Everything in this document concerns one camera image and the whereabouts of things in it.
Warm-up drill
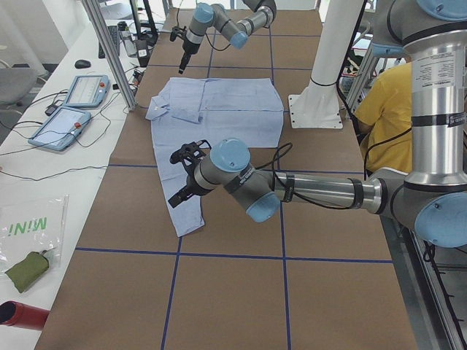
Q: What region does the green fabric pouch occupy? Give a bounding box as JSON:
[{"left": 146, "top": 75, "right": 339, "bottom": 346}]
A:
[{"left": 5, "top": 252, "right": 50, "bottom": 293}]

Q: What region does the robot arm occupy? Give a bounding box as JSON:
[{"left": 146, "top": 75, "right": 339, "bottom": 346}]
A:
[
  {"left": 170, "top": 1, "right": 277, "bottom": 74},
  {"left": 169, "top": 1, "right": 466, "bottom": 248}
]

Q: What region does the clear plastic bag MINI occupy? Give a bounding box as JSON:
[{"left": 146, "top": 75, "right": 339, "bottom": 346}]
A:
[{"left": 1, "top": 195, "right": 69, "bottom": 281}]

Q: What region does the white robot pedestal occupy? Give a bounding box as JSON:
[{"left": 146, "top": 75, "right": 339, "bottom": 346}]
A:
[{"left": 288, "top": 0, "right": 366, "bottom": 129}]

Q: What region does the thin black table cable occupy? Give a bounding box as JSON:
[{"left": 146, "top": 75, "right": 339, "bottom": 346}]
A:
[{"left": 0, "top": 164, "right": 110, "bottom": 182}]

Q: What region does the far teach pendant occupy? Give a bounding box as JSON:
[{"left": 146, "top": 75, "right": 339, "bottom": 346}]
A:
[{"left": 63, "top": 75, "right": 109, "bottom": 109}]

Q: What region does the teach pendant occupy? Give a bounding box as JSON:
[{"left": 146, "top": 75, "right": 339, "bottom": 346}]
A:
[
  {"left": 63, "top": 75, "right": 109, "bottom": 109},
  {"left": 28, "top": 106, "right": 91, "bottom": 152}
]

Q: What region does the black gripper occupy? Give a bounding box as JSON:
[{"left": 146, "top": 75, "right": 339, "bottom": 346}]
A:
[
  {"left": 168, "top": 173, "right": 208, "bottom": 209},
  {"left": 178, "top": 34, "right": 199, "bottom": 74}
]

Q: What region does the person in yellow shirt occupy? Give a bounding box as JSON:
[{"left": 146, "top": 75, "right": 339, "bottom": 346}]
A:
[{"left": 355, "top": 63, "right": 412, "bottom": 174}]

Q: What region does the light blue striped shirt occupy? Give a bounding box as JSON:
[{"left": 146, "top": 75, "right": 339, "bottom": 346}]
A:
[{"left": 146, "top": 77, "right": 284, "bottom": 236}]

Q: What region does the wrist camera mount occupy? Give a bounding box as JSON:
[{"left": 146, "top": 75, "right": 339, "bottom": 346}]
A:
[
  {"left": 169, "top": 139, "right": 212, "bottom": 167},
  {"left": 169, "top": 26, "right": 187, "bottom": 42}
]

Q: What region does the black computer mouse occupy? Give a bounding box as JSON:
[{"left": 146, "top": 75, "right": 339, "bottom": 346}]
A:
[{"left": 74, "top": 59, "right": 91, "bottom": 69}]

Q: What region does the red cylinder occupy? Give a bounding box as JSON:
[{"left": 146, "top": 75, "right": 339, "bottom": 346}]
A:
[{"left": 1, "top": 300, "right": 50, "bottom": 330}]

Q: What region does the black keyboard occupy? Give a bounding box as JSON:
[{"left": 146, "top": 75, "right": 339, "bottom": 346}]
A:
[{"left": 98, "top": 24, "right": 120, "bottom": 59}]

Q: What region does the aluminium frame post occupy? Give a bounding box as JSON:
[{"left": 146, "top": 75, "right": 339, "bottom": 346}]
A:
[{"left": 82, "top": 0, "right": 136, "bottom": 111}]

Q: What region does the near teach pendant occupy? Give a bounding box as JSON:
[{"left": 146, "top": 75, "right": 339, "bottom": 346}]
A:
[{"left": 28, "top": 106, "right": 91, "bottom": 152}]

